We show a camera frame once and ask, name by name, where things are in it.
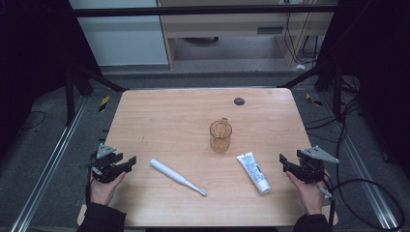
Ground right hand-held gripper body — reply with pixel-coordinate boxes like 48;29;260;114
296;145;340;185

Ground thin black floor cable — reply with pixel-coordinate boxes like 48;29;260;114
18;110;47;131

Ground black horizontal frame bar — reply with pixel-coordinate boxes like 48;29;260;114
72;4;338;18

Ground white electric toothbrush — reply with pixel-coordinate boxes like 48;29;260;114
149;158;208;197

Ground yellow black hazard tape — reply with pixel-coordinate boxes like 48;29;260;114
305;92;324;107
98;95;111;113

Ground black looped floor cable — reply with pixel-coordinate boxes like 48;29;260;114
332;178;406;232

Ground amber glass cup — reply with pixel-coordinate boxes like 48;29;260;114
209;117;233;154

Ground black cables under desk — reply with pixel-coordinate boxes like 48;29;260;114
283;12;324;66

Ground white toothpaste tube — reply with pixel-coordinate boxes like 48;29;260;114
236;151;272;195

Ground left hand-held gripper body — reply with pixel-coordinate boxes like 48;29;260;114
89;143;126;184

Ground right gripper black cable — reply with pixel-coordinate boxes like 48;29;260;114
318;186;337;228

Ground aluminium floor rail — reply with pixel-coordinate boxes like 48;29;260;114
9;96;89;232
318;93;401;232

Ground black metal stand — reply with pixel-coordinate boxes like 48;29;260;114
63;63;130;128
277;61;361;123

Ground person's right hand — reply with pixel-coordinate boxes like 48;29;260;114
284;171;332;216

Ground white cabinet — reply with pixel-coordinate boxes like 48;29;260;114
68;0;169;67

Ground person's left hand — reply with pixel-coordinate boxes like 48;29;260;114
89;172;128;206

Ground bundle of black floor cables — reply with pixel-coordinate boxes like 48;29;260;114
304;98;366;144

